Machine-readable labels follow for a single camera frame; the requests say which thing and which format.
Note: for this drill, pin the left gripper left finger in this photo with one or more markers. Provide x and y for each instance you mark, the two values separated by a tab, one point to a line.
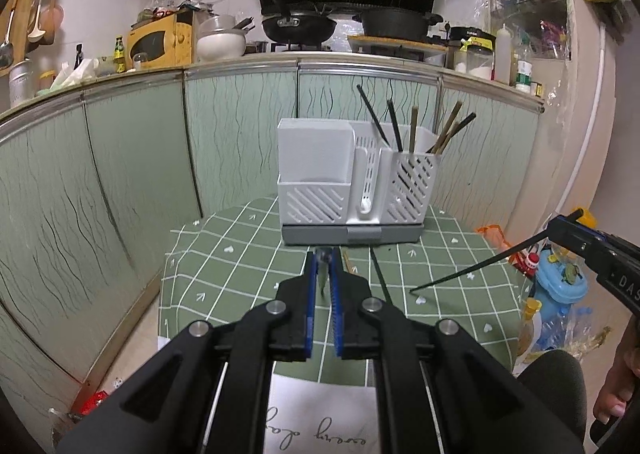
207	390

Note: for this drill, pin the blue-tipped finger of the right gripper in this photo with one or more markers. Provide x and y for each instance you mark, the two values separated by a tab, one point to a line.
575	232

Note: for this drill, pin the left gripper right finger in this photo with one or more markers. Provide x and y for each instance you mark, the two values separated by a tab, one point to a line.
437	389

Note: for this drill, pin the person's right hand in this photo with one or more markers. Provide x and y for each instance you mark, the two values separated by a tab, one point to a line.
619	383

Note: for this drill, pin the blue plastic container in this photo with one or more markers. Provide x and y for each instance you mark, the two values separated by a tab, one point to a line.
558	285

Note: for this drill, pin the red cap sauce bottle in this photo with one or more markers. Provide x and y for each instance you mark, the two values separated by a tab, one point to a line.
525	262

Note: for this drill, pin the orange plastic bag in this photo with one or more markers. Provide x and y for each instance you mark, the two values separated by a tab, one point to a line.
495	237

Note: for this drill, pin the wooden chopstick in holder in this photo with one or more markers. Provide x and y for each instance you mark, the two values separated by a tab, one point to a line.
447	126

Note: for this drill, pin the green label white bottle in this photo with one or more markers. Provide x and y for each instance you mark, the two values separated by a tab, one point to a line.
523	77

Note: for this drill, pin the clear jar with white powder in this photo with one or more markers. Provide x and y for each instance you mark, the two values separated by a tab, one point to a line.
479	61

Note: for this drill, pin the white squeeze bottle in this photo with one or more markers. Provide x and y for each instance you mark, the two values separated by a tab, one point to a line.
503	55

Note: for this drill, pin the white utensil holder caddy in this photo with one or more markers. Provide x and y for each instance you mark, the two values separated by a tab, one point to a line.
353	183

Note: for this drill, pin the tall black chopstick in holder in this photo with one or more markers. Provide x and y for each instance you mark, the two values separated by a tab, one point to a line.
373	116

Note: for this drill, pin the black cast iron pot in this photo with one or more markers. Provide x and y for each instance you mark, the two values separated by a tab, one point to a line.
395	23

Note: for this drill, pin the wooden cutting board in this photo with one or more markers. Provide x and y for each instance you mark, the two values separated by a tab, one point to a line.
356	43

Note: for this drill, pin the green glass bottle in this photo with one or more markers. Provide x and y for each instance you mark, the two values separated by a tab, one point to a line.
119	57

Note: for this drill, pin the yellow toy microwave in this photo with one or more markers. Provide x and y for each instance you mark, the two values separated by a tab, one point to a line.
167	42

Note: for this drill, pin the white rice cooker bowl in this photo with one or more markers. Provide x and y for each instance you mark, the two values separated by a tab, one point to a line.
219	39

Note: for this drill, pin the black frying pan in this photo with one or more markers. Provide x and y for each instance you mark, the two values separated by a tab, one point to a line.
299	28

